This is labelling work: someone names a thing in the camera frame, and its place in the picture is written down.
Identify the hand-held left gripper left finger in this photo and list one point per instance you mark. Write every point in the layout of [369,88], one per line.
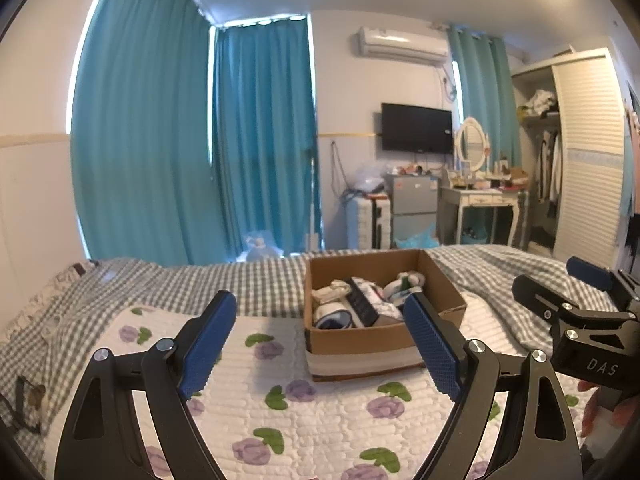
[210,345]

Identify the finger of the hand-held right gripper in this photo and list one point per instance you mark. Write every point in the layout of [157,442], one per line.
[537,295]
[590,272]

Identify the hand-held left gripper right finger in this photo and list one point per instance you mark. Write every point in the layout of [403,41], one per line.
[432,347]

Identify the cardboard box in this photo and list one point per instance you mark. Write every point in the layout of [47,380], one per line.
[360,345]

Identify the white sock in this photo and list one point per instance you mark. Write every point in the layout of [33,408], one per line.
[400,282]

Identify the floral tissue pack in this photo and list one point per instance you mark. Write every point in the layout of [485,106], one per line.
[367,305]

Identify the cream socks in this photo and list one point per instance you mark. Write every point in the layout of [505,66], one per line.
[332,291]

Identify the person's right hand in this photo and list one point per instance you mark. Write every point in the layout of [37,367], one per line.
[592,407]

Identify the grey checked blanket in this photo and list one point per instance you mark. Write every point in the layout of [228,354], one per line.
[165,285]

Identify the white louvred wardrobe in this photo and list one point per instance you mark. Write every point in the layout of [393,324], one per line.
[590,170]

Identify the hanging clothes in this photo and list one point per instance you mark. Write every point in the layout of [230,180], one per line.
[550,170]

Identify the blue plush toy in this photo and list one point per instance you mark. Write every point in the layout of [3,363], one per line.
[262,247]

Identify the blue plastic bag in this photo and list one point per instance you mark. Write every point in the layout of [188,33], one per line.
[417,237]

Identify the white dressing table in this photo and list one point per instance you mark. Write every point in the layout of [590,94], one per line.
[477,200]

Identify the quilted floral mat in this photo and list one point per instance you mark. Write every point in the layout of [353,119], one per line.
[310,430]

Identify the white suitcase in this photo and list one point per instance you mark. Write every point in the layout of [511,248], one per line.
[367,220]

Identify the grey small fridge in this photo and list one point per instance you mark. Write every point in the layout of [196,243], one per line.
[412,195]

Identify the white oval mirror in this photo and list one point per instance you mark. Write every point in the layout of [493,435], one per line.
[472,142]

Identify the white clothes pile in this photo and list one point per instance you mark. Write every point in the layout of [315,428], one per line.
[540,102]

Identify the clear plastic bag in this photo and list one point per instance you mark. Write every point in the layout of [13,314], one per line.
[370,177]

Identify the narrow teal curtain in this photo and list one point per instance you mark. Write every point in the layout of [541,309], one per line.
[482,90]

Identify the wide teal curtain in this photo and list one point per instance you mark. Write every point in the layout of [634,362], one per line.
[140,120]

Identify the white air conditioner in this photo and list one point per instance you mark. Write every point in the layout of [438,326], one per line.
[402,45]

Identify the black wall television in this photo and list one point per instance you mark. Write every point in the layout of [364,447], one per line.
[417,129]

